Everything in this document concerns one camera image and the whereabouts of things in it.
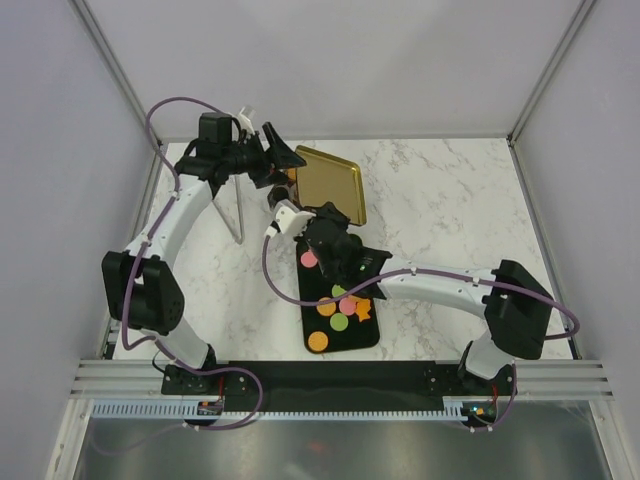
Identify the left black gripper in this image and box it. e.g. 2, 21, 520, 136
221, 124, 305, 190

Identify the gold tin lid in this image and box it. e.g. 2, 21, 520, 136
295, 145, 367, 226

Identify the square cookie tin box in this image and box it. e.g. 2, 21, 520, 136
267, 169, 300, 210

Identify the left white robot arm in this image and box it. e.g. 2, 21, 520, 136
101, 112, 306, 394

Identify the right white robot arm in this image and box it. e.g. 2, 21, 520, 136
302, 203, 551, 395

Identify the pink round cookie upper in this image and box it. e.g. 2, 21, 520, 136
300, 251, 318, 269

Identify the pink round cookie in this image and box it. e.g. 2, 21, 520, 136
300, 251, 318, 269
338, 298, 357, 316

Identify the green round cookie upper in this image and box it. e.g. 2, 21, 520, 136
331, 285, 346, 298

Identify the green round cookie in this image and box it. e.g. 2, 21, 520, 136
329, 313, 349, 332
331, 285, 346, 298

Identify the pink round cookie lower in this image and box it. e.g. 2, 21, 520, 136
338, 298, 357, 316

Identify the dotted tan cookie middle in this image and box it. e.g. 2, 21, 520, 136
316, 302, 337, 317

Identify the orange fish cookie lower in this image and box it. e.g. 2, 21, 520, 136
355, 299, 372, 322

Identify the green round cookie lower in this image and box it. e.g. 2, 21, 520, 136
329, 313, 349, 332

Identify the black rectangular tray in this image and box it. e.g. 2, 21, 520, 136
296, 243, 380, 354

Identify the dotted orange cookie bottom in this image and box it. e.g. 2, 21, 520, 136
307, 331, 329, 353

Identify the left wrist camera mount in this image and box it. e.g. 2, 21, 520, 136
233, 105, 258, 138

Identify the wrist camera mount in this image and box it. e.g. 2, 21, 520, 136
265, 200, 315, 238
233, 105, 258, 138

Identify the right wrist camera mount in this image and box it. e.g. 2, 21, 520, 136
265, 200, 315, 238

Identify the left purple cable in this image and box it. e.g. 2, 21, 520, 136
119, 95, 241, 354

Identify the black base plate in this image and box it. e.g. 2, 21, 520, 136
161, 361, 513, 412

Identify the grey slotted cable duct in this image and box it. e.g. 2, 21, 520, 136
91, 399, 469, 422

